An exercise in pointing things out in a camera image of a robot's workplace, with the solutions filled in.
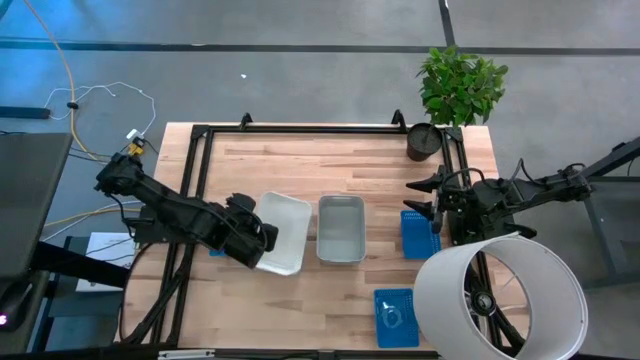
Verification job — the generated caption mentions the white paper sheet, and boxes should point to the white paper sheet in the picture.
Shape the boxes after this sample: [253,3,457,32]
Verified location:
[74,230,137,294]

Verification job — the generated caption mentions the green leafy plant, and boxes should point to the green leafy plant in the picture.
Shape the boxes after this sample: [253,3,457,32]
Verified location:
[416,44,510,128]

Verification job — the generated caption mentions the yellow cable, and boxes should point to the yellow cable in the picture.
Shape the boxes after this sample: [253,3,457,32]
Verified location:
[22,0,146,161]

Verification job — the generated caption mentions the black device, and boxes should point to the black device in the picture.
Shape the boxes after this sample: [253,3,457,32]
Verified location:
[0,269,54,357]

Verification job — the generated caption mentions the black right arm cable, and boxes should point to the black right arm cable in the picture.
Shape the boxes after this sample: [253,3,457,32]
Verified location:
[439,167,487,194]

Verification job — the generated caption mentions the grey metal stand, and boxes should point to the grey metal stand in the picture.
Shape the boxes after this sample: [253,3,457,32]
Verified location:
[574,135,640,291]

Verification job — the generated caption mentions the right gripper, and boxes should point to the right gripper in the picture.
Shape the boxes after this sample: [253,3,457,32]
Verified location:
[402,169,479,235]

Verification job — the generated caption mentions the black stand beam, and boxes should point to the black stand beam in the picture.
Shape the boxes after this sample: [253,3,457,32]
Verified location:
[29,239,131,290]

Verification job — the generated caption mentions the black bar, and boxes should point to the black bar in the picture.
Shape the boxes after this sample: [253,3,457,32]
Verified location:
[0,105,52,121]

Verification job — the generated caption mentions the white drum lamp shade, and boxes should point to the white drum lamp shade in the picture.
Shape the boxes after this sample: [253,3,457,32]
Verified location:
[412,231,590,360]

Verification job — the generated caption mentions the black cable bundle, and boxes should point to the black cable bundle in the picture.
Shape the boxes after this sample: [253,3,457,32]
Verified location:
[117,239,194,346]

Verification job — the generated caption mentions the dark grey desk top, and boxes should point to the dark grey desk top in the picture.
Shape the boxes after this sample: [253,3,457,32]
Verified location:
[0,131,75,279]

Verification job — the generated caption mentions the black aluminium frame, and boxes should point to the black aluminium frame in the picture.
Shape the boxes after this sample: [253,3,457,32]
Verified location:
[149,108,474,351]

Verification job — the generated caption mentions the white plastic basket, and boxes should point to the white plastic basket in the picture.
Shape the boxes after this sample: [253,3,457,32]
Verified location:
[253,190,314,278]

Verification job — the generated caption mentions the silver aluminium profile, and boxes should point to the silver aluminium profile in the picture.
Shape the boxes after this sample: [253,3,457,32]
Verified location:
[157,349,217,360]

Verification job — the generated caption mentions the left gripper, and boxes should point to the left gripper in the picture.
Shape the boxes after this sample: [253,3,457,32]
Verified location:
[214,192,280,270]

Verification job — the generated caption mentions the white cable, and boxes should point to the white cable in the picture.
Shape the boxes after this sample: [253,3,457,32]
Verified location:
[43,81,157,139]

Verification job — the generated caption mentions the grey plastic basket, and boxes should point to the grey plastic basket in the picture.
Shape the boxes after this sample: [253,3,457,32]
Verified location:
[315,194,368,267]

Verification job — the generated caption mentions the clear plastic round object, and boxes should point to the clear plastic round object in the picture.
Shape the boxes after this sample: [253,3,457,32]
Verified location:
[380,299,407,330]

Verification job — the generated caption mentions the black plant pot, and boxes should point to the black plant pot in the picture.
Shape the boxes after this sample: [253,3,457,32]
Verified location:
[405,122,444,163]

